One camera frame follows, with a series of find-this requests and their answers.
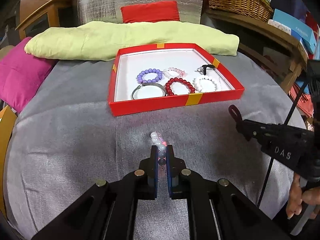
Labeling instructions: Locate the pink white mixed bracelet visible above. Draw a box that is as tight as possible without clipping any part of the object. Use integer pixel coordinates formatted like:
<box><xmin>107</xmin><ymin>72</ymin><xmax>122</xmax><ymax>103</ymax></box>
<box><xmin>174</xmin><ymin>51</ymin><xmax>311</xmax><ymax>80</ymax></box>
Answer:
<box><xmin>150</xmin><ymin>131</ymin><xmax>168</xmax><ymax>167</ymax></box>

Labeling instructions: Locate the red bead bracelet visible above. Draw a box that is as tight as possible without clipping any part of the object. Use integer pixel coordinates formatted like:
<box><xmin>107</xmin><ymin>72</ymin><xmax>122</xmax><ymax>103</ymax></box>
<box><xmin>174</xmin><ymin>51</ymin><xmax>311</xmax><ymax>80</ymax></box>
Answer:
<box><xmin>164</xmin><ymin>77</ymin><xmax>196</xmax><ymax>96</ymax></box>

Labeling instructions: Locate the grey metal bangle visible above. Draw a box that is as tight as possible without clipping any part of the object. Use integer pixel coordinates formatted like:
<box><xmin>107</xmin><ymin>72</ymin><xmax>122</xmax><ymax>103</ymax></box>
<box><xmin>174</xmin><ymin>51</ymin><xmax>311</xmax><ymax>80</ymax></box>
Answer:
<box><xmin>131</xmin><ymin>83</ymin><xmax>167</xmax><ymax>100</ymax></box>

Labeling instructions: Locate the purple bead bracelet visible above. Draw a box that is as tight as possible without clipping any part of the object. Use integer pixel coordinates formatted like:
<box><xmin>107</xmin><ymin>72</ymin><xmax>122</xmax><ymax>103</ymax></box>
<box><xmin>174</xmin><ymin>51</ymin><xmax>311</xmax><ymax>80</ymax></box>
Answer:
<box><xmin>136</xmin><ymin>68</ymin><xmax>164</xmax><ymax>85</ymax></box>

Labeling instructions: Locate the white bead bracelet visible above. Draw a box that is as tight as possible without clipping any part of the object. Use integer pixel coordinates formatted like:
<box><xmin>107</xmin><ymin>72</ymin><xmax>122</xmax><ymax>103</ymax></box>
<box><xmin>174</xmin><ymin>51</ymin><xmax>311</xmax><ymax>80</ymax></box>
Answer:
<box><xmin>192</xmin><ymin>77</ymin><xmax>218</xmax><ymax>94</ymax></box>

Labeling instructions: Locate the pink clear bead bracelet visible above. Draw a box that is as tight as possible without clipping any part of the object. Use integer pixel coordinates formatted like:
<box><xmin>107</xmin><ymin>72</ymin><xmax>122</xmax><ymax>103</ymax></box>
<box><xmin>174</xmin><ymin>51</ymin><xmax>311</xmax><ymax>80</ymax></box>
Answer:
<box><xmin>162</xmin><ymin>67</ymin><xmax>187</xmax><ymax>79</ymax></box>

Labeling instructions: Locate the black hair tie with charm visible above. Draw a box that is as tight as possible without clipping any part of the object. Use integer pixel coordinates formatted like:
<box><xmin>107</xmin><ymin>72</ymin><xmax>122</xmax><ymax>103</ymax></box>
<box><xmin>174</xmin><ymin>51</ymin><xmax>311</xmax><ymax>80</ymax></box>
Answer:
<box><xmin>196</xmin><ymin>64</ymin><xmax>217</xmax><ymax>75</ymax></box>

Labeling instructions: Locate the red white jewelry box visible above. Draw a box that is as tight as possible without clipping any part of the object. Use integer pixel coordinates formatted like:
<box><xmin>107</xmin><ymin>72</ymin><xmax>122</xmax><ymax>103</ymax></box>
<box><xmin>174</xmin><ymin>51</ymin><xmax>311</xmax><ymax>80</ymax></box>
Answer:
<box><xmin>108</xmin><ymin>43</ymin><xmax>245</xmax><ymax>116</ymax></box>

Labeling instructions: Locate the person right hand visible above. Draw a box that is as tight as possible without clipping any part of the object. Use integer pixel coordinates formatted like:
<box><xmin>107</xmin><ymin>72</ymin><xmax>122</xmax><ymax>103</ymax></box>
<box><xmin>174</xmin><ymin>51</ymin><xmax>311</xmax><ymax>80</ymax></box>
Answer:
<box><xmin>286</xmin><ymin>173</ymin><xmax>320</xmax><ymax>219</ymax></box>

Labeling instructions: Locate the grey bed cover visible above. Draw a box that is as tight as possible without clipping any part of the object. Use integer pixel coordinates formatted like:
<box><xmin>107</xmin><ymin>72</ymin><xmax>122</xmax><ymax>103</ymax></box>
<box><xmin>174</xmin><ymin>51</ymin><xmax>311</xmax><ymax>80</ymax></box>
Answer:
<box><xmin>4</xmin><ymin>61</ymin><xmax>293</xmax><ymax>239</ymax></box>

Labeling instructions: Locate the wooden shelf table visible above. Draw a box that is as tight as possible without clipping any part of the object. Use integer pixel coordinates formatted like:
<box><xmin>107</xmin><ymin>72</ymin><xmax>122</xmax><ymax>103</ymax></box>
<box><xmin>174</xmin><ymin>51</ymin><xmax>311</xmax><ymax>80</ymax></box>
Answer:
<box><xmin>206</xmin><ymin>9</ymin><xmax>308</xmax><ymax>93</ymax></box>

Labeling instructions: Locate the light blue cardboard box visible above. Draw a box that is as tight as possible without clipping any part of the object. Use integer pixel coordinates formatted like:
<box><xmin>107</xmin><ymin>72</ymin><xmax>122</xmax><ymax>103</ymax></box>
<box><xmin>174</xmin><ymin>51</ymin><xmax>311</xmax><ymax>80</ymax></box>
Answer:
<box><xmin>273</xmin><ymin>9</ymin><xmax>317</xmax><ymax>54</ymax></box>

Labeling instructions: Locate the light green folded blanket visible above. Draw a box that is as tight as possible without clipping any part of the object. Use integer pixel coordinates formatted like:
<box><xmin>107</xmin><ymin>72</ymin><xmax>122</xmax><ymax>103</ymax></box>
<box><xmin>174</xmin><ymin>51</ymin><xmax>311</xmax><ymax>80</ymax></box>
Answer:
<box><xmin>24</xmin><ymin>21</ymin><xmax>239</xmax><ymax>61</ymax></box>

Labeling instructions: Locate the small red cushion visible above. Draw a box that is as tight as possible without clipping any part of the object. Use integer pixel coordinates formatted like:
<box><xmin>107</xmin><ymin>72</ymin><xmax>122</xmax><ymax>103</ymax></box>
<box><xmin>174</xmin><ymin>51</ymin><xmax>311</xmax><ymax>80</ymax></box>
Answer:
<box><xmin>120</xmin><ymin>1</ymin><xmax>180</xmax><ymax>23</ymax></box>

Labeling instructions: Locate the magenta pillow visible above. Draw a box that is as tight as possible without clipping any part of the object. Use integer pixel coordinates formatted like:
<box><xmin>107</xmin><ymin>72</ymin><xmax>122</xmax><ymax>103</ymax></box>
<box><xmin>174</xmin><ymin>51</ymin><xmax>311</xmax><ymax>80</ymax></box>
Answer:
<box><xmin>1</xmin><ymin>37</ymin><xmax>57</xmax><ymax>113</ymax></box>

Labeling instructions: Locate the wicker basket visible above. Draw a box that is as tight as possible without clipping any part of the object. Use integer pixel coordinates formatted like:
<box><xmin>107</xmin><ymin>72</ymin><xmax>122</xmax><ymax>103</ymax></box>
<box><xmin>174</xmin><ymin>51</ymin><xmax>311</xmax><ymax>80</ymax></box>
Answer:
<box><xmin>208</xmin><ymin>0</ymin><xmax>274</xmax><ymax>22</ymax></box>

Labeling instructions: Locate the wooden cabinet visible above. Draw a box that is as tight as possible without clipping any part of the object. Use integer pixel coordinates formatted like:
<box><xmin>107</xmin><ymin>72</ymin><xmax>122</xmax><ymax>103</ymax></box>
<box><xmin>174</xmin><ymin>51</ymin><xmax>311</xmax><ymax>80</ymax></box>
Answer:
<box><xmin>16</xmin><ymin>0</ymin><xmax>72</xmax><ymax>40</ymax></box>

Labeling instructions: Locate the black cable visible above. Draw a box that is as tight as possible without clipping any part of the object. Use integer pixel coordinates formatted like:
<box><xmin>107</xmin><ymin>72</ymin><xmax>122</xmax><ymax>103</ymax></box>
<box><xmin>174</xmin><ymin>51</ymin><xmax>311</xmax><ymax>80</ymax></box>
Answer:
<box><xmin>256</xmin><ymin>80</ymin><xmax>309</xmax><ymax>208</ymax></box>

